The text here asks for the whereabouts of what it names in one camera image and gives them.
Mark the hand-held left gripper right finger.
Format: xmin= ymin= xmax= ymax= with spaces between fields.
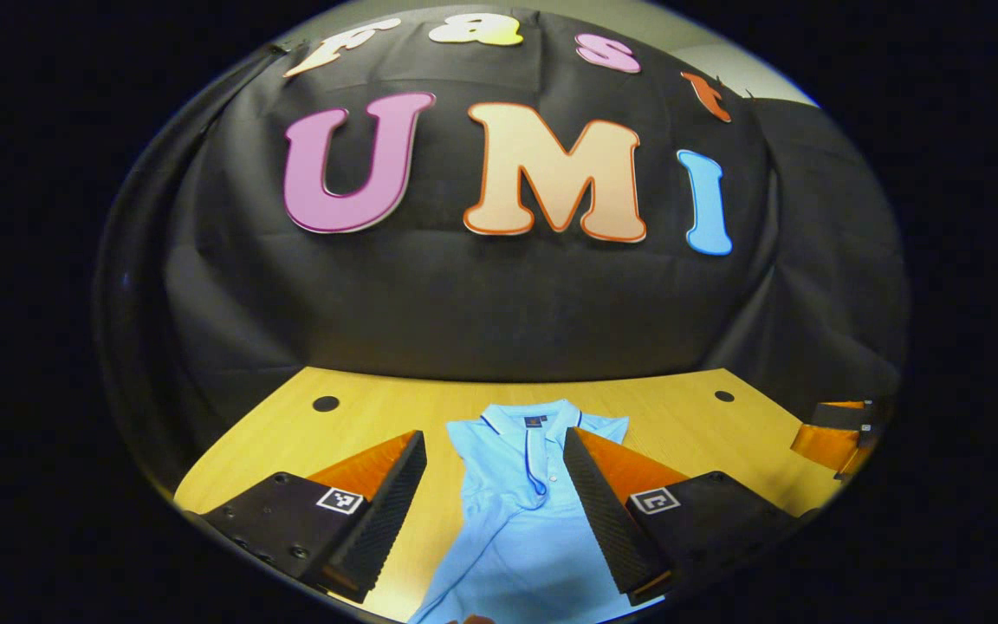
xmin=561 ymin=426 xmax=799 ymax=608

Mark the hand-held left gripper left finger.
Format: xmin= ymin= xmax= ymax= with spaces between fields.
xmin=198 ymin=429 xmax=429 ymax=605

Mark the light blue polo T-shirt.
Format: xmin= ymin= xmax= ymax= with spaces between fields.
xmin=408 ymin=399 xmax=664 ymax=624

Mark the black backdrop cloth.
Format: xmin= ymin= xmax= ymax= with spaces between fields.
xmin=92 ymin=4 xmax=909 ymax=486

